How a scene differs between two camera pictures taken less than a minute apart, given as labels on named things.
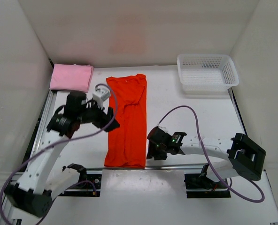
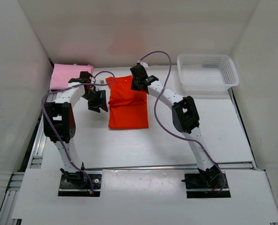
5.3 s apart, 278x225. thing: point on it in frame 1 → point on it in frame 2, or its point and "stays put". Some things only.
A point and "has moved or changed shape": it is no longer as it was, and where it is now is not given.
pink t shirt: [71, 77] stays put
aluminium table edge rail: [145, 167] stays put
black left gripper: [104, 118] → [102, 103]
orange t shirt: [126, 146] has moved or changed shape
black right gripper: [151, 152] → [133, 87]
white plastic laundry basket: [206, 73] stays put
